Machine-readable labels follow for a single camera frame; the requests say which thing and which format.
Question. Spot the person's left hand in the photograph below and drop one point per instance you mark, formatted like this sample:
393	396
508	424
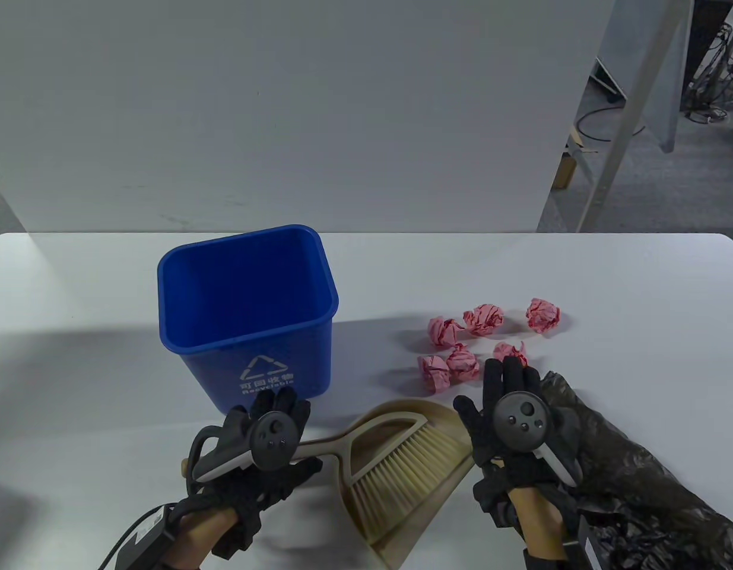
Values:
265	493

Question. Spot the person's right hand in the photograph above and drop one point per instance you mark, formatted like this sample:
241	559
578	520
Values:
482	442

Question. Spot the pile of pink paper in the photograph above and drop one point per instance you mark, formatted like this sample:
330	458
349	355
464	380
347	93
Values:
484	319

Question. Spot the beige plastic dustpan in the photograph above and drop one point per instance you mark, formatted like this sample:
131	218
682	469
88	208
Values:
396	552

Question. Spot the black plastic trash bag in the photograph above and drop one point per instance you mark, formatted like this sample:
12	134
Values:
639	475

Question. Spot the blue recycling bin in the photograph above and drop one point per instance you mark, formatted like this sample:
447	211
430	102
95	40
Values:
247	285

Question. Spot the person's right forearm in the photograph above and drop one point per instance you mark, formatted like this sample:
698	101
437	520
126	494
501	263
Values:
535	516

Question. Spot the dark grey tracking controller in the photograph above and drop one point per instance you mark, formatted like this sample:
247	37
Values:
271	439
520	421

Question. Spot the white table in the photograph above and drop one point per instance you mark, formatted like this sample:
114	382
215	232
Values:
639	285

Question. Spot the tan wooden block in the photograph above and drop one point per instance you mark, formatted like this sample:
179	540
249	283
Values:
563	172

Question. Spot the grey metal stand leg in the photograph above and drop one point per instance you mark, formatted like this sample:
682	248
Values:
628	119

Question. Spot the white partition board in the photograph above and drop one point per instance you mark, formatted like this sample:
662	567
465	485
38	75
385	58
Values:
283	119

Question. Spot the grey board panel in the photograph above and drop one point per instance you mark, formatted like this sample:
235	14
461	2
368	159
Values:
669	107

